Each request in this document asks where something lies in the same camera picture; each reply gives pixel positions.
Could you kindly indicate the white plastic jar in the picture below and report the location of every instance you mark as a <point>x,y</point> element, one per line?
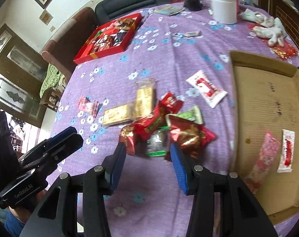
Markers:
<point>224,11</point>

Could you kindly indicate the purple floral tablecloth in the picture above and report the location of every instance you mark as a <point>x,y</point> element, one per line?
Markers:
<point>148,200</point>

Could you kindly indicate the red gold foil snack packet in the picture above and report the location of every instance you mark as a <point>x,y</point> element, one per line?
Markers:
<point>190,136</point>

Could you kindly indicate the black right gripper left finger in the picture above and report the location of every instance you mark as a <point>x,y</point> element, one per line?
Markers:
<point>101,180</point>

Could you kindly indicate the red long snack packet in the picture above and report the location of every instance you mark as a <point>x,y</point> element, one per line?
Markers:
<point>145,126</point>

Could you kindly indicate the white red square snack packet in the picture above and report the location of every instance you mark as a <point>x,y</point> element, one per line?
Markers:
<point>211,93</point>

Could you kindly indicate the white cloth gloves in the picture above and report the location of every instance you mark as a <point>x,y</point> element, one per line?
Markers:
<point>269,28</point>

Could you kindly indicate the dark green-edged snack packet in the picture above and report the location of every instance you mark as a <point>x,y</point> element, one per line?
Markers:
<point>159,142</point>

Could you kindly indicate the yellow biscuit packet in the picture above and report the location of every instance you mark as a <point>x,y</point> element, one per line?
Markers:
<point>119,114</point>
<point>145,97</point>

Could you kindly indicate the brown armchair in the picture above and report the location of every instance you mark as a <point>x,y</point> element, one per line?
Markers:
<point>66,42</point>

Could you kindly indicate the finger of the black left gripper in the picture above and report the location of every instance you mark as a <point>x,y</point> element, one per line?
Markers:
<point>42,158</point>
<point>60,136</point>

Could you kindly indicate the red snack gift box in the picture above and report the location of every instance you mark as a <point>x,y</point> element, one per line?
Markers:
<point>109,39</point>

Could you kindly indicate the red gold paper decoration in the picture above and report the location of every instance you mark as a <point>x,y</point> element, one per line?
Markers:
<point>285,52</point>

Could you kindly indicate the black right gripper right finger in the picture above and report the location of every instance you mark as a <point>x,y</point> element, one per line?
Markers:
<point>193,179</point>

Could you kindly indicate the white red slim snack packet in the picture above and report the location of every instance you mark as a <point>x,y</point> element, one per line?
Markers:
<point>287,152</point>

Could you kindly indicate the green white snack packet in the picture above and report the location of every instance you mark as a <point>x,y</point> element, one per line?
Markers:
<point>194,115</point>

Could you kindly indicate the green patterned cushion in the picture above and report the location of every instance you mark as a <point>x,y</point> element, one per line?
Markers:
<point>54,79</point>

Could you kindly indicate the small red candy packet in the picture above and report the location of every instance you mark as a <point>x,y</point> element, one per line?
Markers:
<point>172,103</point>

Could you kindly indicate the colourful booklet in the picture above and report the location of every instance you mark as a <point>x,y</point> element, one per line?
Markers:
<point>169,10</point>

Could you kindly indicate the keychain on table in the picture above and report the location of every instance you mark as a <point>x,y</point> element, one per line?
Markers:
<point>187,35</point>

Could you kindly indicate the pink cartoon snack packet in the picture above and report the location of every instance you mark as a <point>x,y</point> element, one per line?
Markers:
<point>268,151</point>

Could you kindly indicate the brown cardboard tray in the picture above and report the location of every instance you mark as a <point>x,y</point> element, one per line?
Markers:
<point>267,100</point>

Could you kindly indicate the black small object on table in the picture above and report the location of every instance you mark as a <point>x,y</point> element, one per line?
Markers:
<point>193,5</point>

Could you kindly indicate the pink red snack packet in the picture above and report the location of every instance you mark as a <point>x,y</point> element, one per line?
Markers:
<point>87,106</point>

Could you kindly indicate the small red gold candy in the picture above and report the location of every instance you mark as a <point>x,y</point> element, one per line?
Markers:
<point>130,138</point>

